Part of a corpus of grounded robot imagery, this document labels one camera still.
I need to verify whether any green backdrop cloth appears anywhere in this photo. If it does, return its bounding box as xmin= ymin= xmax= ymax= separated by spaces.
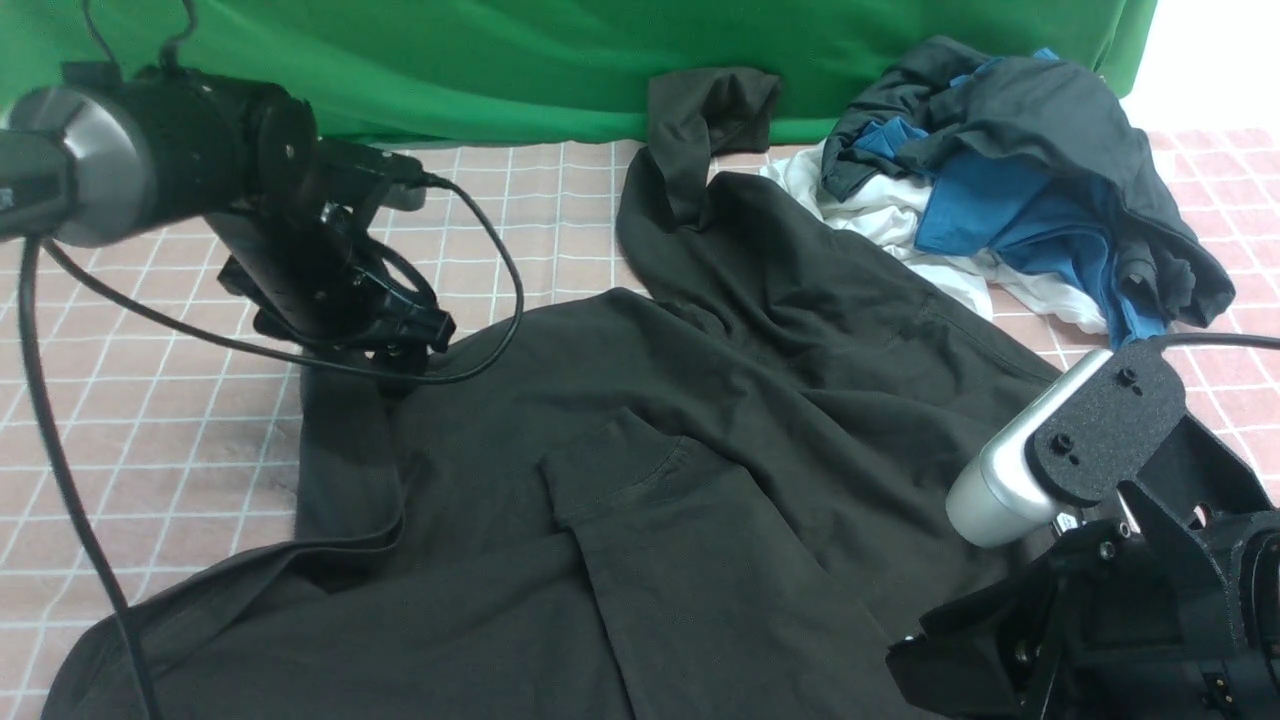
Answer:
xmin=0 ymin=0 xmax=1161 ymax=151

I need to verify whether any black right camera cable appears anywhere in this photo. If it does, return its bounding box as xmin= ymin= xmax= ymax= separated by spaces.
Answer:
xmin=1140 ymin=332 xmax=1280 ymax=354

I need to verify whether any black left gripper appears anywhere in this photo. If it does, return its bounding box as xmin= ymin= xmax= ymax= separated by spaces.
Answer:
xmin=206 ymin=142 xmax=457 ymax=374

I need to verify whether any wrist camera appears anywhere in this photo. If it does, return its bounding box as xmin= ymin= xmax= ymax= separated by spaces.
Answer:
xmin=319 ymin=138 xmax=428 ymax=211
xmin=945 ymin=340 xmax=1187 ymax=548

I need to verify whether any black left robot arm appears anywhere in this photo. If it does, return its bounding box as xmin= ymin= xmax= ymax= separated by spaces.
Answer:
xmin=1 ymin=61 xmax=456 ymax=372

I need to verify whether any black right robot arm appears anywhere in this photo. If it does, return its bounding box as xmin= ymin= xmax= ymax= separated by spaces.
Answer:
xmin=886 ymin=416 xmax=1277 ymax=719

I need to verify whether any blue crumpled shirt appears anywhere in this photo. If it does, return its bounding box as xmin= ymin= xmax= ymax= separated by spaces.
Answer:
xmin=855 ymin=47 xmax=1171 ymax=348

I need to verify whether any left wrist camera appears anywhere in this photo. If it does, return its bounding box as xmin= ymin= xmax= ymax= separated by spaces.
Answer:
xmin=319 ymin=138 xmax=428 ymax=211

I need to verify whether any dark gray crumpled shirt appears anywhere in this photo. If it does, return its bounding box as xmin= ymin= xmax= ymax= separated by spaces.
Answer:
xmin=820 ymin=36 xmax=1236 ymax=329

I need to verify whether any white crumpled shirt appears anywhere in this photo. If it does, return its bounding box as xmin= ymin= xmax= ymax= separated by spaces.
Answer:
xmin=759 ymin=143 xmax=1108 ymax=334

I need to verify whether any dark gray long-sleeved shirt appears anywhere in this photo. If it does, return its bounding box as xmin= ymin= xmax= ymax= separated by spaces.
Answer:
xmin=40 ymin=67 xmax=1082 ymax=720

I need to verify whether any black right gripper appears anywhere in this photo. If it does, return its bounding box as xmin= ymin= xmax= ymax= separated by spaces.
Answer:
xmin=886 ymin=416 xmax=1277 ymax=719

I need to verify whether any pink checkered tablecloth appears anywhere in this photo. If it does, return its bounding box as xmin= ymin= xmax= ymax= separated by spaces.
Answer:
xmin=1 ymin=126 xmax=1279 ymax=719

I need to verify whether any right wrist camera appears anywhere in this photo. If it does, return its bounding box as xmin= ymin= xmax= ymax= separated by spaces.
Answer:
xmin=945 ymin=340 xmax=1187 ymax=548

